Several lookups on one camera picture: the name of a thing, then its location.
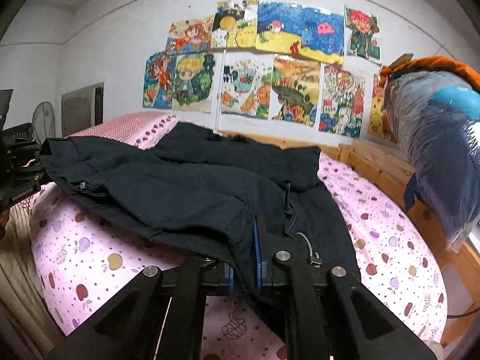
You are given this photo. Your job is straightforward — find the pink apple-print bedsheet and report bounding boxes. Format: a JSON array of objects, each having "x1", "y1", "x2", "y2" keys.
[{"x1": 30, "y1": 114, "x2": 449, "y2": 360}]

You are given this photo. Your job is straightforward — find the group of colourful wall drawings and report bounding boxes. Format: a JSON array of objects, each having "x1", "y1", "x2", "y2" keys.
[{"x1": 142, "y1": 0, "x2": 398, "y2": 143}]

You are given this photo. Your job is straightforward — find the black cable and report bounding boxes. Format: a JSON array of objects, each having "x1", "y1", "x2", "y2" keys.
[{"x1": 446, "y1": 302, "x2": 480, "y2": 320}]

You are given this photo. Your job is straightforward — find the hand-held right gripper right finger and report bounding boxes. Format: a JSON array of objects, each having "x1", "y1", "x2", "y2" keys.
[{"x1": 253, "y1": 217, "x2": 437, "y2": 360}]

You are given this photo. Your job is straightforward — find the standing fan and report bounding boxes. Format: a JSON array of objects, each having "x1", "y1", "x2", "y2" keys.
[{"x1": 32, "y1": 101, "x2": 57, "y2": 145}]

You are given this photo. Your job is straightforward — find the clear plastic bag of bedding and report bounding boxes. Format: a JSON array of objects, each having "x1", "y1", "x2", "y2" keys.
[{"x1": 384, "y1": 69, "x2": 480, "y2": 252}]

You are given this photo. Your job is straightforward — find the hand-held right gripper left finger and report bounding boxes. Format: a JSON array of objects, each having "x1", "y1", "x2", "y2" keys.
[{"x1": 49, "y1": 258, "x2": 235, "y2": 360}]

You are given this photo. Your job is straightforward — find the black jacket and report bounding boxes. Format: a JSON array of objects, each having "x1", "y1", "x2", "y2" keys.
[{"x1": 39, "y1": 122, "x2": 361, "y2": 349}]

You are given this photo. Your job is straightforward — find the wooden bed frame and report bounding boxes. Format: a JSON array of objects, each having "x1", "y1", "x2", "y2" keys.
[{"x1": 215, "y1": 129, "x2": 480, "y2": 349}]

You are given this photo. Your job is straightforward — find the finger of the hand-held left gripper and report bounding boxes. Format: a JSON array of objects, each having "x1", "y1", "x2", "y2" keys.
[
  {"x1": 17, "y1": 140, "x2": 47, "y2": 158},
  {"x1": 17, "y1": 159, "x2": 49, "y2": 184}
]

